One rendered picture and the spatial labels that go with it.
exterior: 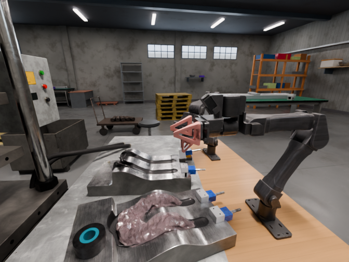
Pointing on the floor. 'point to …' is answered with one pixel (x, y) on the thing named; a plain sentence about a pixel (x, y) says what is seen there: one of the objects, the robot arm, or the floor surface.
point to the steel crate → (63, 132)
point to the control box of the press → (39, 92)
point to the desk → (81, 98)
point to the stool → (149, 124)
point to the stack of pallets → (172, 105)
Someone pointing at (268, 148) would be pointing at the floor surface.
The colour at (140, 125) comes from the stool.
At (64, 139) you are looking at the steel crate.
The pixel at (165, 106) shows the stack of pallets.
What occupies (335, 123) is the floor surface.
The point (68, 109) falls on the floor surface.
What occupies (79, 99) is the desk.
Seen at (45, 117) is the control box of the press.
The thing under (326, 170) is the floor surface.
